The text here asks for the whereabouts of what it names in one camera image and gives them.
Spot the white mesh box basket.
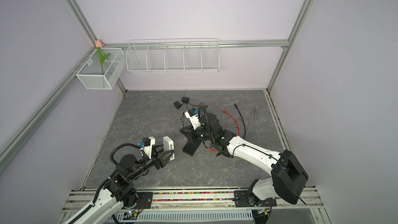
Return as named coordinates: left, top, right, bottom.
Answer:
left=76, top=48, right=126, bottom=90

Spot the black power cable with plug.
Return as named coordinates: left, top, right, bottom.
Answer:
left=178, top=99, right=212, bottom=131

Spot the black ethernet cable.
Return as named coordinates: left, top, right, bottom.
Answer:
left=234, top=103, right=247, bottom=139

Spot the white wire wall basket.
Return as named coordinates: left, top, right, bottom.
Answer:
left=126, top=38, right=220, bottom=73

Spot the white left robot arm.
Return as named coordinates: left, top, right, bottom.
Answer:
left=65, top=143, right=174, bottom=224

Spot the black power adapter far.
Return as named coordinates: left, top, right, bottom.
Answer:
left=181, top=97, right=190, bottom=103

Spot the red ethernet cable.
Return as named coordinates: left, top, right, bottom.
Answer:
left=208, top=108, right=241, bottom=153

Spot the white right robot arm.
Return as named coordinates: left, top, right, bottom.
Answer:
left=180, top=106, right=309, bottom=206

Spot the pink artificial tulip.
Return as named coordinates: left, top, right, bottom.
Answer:
left=95, top=40, right=110, bottom=75

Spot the black power adapter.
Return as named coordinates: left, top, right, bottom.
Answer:
left=173, top=101, right=182, bottom=109
left=181, top=97, right=190, bottom=103

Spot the black power adapter near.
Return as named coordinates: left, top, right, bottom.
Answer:
left=173, top=101, right=182, bottom=109

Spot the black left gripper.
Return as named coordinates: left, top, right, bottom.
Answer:
left=129, top=144, right=174, bottom=180

